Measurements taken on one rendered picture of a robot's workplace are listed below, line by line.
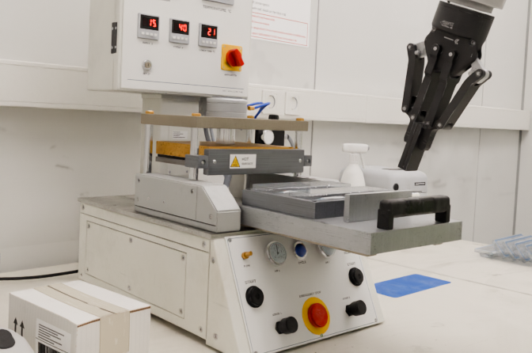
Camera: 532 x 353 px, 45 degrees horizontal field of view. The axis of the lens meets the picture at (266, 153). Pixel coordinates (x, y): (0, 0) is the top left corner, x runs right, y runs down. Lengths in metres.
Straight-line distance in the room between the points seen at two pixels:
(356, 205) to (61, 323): 0.43
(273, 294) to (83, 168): 0.71
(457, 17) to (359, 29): 1.48
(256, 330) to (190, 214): 0.21
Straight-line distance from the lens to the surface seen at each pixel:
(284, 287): 1.07
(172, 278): 1.11
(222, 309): 1.01
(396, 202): 0.89
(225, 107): 1.21
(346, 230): 0.88
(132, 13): 1.29
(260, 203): 1.02
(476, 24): 0.89
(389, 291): 1.45
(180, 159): 1.19
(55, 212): 1.58
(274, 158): 1.19
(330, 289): 1.14
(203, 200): 1.03
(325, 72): 2.19
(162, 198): 1.13
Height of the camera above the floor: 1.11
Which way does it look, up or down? 3 degrees down
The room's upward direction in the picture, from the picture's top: 3 degrees clockwise
